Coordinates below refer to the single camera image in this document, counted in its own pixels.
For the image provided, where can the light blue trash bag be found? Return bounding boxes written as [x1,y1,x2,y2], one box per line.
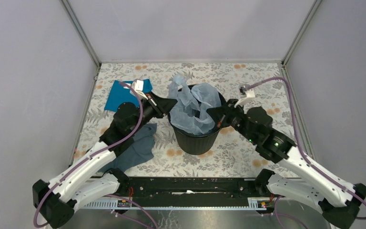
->
[168,74,222,135]

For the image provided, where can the right aluminium frame post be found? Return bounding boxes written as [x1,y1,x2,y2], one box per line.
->
[282,0,323,65]

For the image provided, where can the white slotted cable duct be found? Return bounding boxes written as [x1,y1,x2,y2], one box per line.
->
[82,195,268,211]

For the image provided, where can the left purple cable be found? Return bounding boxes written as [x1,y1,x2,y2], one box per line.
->
[33,81,160,229]

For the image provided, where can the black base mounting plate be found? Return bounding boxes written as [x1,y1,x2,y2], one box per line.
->
[115,177,276,201]

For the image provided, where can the bright blue trash bag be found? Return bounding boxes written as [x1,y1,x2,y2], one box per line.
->
[104,80,139,112]

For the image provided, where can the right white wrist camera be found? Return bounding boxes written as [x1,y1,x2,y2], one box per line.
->
[234,85,255,107]

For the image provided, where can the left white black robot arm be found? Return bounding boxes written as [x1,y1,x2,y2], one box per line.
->
[32,93,177,229]

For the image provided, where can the black plastic trash bin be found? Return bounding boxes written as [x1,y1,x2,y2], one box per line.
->
[168,84,226,155]

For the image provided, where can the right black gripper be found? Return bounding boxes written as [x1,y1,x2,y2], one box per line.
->
[206,98,257,144]

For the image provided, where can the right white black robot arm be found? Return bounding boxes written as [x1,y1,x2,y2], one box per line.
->
[207,99,366,229]

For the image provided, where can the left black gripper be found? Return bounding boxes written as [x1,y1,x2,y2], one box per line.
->
[129,91,177,135]

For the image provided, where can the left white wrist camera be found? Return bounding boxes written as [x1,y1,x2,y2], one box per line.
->
[131,79,148,100]

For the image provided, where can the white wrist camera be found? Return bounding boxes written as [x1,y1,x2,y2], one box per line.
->
[234,85,255,107]
[131,79,148,100]

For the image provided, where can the left aluminium frame post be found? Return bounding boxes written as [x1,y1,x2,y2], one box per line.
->
[59,0,101,69]

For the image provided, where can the aluminium frame post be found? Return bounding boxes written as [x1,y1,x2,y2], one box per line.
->
[59,0,101,69]
[282,0,323,65]

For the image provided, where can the grey blue trash bag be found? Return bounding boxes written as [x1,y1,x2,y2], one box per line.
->
[98,123,157,173]

